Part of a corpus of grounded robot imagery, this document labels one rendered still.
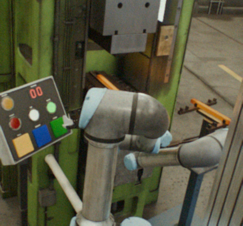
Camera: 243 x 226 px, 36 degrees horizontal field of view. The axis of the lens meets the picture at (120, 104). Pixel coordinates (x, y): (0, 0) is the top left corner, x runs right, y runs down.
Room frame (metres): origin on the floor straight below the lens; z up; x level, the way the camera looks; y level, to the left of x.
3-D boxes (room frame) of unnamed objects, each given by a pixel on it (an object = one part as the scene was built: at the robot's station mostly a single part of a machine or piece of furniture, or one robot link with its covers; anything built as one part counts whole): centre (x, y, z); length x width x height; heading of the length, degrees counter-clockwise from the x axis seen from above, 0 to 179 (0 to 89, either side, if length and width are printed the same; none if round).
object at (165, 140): (1.51, -0.20, 0.97); 0.11 x 0.08 x 0.09; 32
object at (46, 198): (1.68, 0.36, 0.36); 0.09 x 0.07 x 0.12; 122
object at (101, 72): (1.95, 0.11, 0.96); 0.42 x 0.20 x 0.09; 32
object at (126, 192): (1.99, 0.07, 0.23); 0.55 x 0.37 x 0.47; 32
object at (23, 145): (1.25, 0.37, 1.01); 0.07 x 0.05 x 0.07; 147
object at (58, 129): (1.42, 0.27, 1.01); 0.07 x 0.05 x 0.07; 147
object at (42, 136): (1.34, 0.32, 1.01); 0.07 x 0.05 x 0.07; 147
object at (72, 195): (1.51, 0.24, 0.62); 0.44 x 0.05 x 0.05; 32
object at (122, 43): (1.95, 0.11, 1.32); 0.42 x 0.20 x 0.10; 32
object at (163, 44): (2.05, -0.20, 1.27); 0.09 x 0.02 x 0.17; 122
